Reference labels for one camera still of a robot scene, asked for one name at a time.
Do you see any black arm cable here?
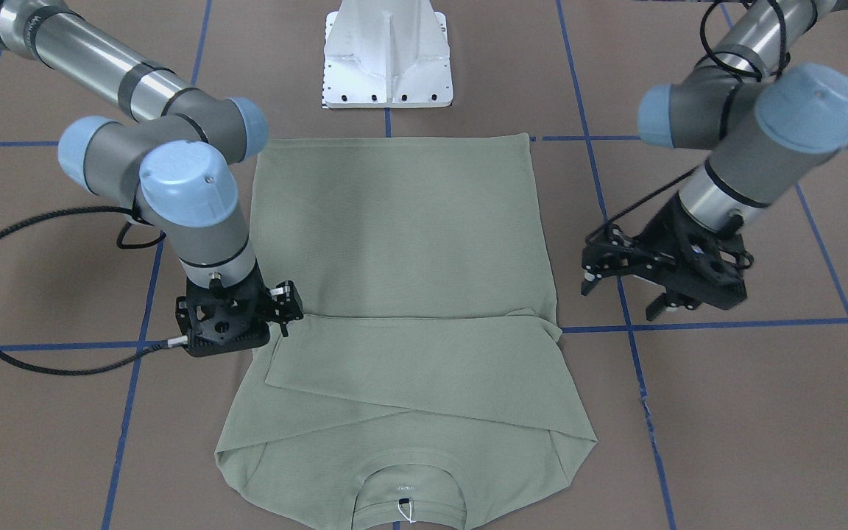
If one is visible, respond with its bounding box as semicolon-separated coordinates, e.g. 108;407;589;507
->
587;0;793;244
0;206;189;378

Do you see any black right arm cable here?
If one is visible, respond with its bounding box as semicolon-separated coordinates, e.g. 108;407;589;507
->
0;206;189;378

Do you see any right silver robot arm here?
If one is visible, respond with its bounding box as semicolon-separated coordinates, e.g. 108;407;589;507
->
0;1;303;358

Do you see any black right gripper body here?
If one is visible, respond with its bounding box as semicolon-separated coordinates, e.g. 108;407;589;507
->
176;267;304;358

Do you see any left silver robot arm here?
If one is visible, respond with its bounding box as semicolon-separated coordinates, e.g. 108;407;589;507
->
580;1;848;321

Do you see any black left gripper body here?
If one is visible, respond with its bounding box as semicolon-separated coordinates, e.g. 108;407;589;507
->
580;199;750;322

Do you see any white metal bracket plate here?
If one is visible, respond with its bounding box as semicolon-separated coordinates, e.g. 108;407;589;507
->
321;1;454;110

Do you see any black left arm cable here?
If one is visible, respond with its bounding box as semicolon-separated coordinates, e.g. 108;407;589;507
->
587;0;793;244

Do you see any sage green long-sleeve shirt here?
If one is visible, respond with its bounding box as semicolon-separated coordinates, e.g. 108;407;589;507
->
215;133;598;529

